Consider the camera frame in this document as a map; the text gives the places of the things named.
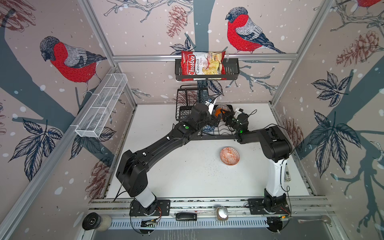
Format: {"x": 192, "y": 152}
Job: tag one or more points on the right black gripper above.
{"x": 227, "y": 117}

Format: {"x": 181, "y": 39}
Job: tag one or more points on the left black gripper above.
{"x": 212, "y": 121}

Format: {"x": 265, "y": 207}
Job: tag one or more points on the orange plastic bowl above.
{"x": 219, "y": 113}

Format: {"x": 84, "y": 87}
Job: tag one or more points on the red white patterned bowl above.
{"x": 229, "y": 156}

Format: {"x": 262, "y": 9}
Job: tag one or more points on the black wire dish rack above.
{"x": 187, "y": 97}

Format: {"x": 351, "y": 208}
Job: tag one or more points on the dark blue patterned bowl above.
{"x": 208, "y": 130}

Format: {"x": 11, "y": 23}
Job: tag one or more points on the white brown patterned bowl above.
{"x": 222, "y": 107}

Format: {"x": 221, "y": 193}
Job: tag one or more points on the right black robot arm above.
{"x": 275, "y": 146}

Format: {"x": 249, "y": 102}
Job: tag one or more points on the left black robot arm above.
{"x": 133, "y": 167}

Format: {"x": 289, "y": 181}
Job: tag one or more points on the red cassava chips bag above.
{"x": 202, "y": 63}

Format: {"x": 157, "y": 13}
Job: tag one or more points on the silver round button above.
{"x": 222, "y": 213}

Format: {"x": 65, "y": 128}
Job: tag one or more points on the small black box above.
{"x": 186, "y": 216}

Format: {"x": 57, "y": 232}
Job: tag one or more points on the metal spoon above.
{"x": 325, "y": 219}

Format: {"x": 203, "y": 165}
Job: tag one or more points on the black round knob device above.
{"x": 94, "y": 221}

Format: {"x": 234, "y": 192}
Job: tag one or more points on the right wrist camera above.
{"x": 238, "y": 111}

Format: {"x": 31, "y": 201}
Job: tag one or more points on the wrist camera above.
{"x": 210, "y": 103}
{"x": 238, "y": 111}

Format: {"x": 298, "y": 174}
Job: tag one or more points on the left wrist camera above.
{"x": 210, "y": 103}

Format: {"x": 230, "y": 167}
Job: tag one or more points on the black wall shelf basket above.
{"x": 231, "y": 67}

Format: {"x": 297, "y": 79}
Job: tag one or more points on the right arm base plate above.
{"x": 259, "y": 206}

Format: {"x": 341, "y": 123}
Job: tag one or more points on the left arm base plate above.
{"x": 156, "y": 209}

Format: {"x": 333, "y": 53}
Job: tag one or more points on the white wire wall basket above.
{"x": 99, "y": 112}

